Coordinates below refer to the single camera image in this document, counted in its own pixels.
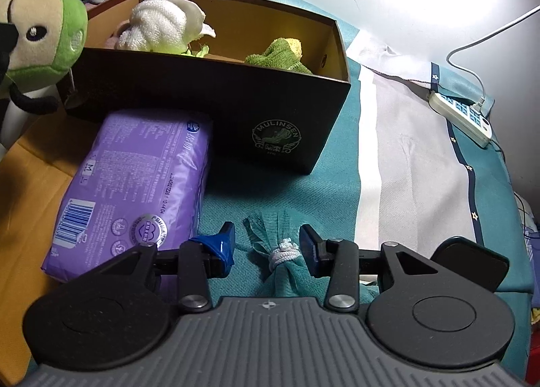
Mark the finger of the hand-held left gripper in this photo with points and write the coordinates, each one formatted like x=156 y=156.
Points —
x=7 y=41

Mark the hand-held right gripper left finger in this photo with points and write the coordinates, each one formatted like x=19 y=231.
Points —
x=221 y=243

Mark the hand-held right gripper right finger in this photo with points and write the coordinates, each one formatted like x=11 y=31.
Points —
x=310 y=248

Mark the teal mesh bag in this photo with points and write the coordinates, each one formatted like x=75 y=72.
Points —
x=291 y=273

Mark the green plush toy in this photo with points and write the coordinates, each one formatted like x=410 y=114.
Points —
x=46 y=45

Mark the pinkish grey plush bear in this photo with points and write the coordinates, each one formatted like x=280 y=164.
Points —
x=113 y=39

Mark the dark brown cardboard box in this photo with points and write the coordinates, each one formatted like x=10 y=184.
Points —
x=211 y=108

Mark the white plush toy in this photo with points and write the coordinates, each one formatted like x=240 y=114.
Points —
x=156 y=24

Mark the green and yellow towel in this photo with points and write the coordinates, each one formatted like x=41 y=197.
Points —
x=278 y=56

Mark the purple plastic packet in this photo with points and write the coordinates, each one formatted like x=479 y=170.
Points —
x=126 y=167

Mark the white power strip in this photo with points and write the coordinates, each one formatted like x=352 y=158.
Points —
x=460 y=117

